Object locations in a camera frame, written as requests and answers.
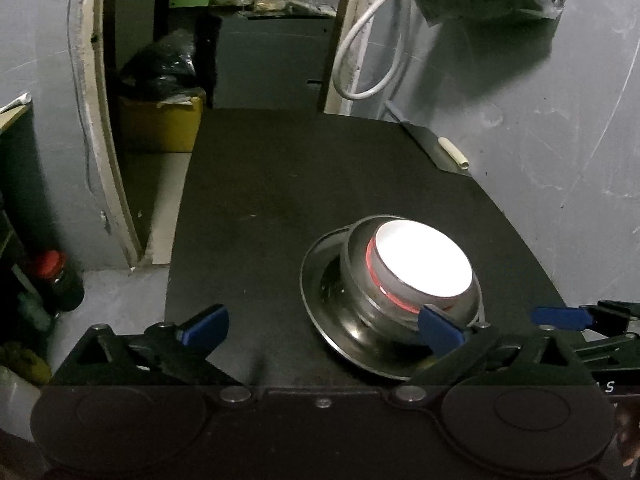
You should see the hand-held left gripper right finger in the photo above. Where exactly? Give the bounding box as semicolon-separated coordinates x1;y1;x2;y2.
392;304;601;405

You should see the wooden board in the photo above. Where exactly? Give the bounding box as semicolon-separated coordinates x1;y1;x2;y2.
0;92;34;132

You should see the deep steel bowl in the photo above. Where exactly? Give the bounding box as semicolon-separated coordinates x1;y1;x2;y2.
342;214;485;334

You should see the bottle with red cap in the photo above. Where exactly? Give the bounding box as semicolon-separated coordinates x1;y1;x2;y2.
31;249;86;314

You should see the white plastic container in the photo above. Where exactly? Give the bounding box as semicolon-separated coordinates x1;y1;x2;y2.
0;366;42;442

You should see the plain white bowl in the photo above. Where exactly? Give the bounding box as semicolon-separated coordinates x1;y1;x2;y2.
372;219;474;309

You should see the grey cabinet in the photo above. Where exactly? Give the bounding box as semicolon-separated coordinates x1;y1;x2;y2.
212;12;336;111

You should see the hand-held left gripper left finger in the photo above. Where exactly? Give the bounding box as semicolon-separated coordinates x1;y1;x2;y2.
47;303;251;405

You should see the white hose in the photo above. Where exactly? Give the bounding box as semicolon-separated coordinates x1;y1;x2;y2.
331;0;407;101

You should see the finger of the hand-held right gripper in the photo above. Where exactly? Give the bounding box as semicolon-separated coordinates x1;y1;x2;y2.
531;299;640;333
571;334;640;368

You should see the large steel plate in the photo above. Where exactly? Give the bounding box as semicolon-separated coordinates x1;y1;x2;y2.
299;214;487;381

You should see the small white cylinder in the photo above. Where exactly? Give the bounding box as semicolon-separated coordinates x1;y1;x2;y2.
383;101;474;177

